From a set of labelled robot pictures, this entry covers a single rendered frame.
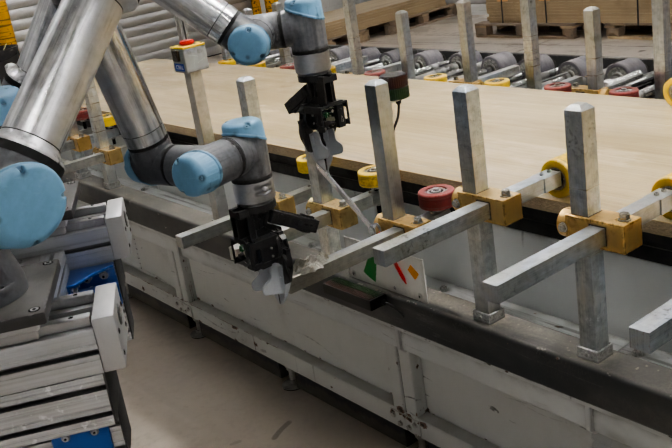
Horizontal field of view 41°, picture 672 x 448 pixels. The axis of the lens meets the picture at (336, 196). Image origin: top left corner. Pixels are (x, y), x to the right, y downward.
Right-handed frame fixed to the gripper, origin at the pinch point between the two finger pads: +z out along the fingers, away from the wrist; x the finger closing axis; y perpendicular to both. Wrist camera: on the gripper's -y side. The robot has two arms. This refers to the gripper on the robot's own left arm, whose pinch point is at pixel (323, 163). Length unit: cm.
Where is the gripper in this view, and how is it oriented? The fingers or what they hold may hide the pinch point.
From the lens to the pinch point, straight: 193.1
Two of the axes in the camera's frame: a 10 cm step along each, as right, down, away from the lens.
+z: 1.5, 9.4, 3.0
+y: 6.2, 1.5, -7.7
